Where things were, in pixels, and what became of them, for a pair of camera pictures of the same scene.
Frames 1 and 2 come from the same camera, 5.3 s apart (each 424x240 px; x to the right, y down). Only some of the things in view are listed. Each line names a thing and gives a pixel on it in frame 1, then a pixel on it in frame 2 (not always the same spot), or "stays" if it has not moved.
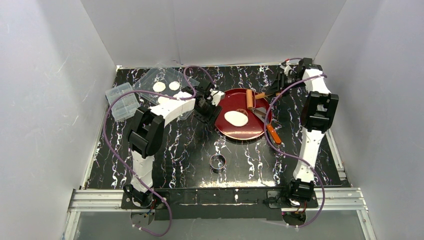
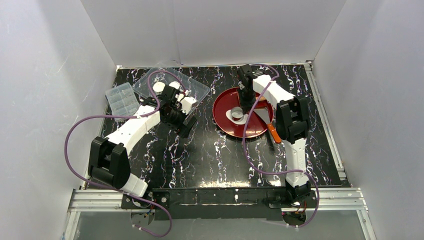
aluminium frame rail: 110,201 stays
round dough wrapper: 174,85 stays
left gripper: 205,108 -> 171,96
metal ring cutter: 217,161 -> 236,113
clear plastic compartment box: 125,106 stays
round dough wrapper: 159,86 stays
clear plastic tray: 169,81 stays
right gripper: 278,84 -> 246,98
